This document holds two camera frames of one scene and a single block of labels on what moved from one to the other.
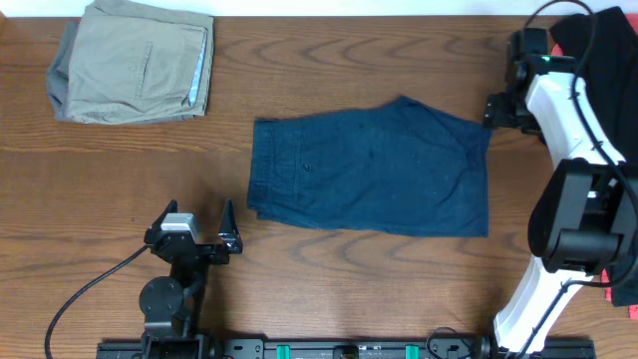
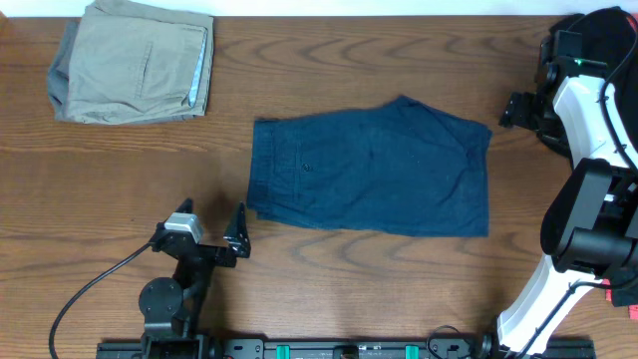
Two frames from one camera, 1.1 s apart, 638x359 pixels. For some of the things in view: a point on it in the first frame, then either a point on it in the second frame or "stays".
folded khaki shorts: x=136 y=63 stays
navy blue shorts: x=403 y=167 stays
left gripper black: x=208 y=249 -> x=208 y=251
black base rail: x=188 y=346 stays
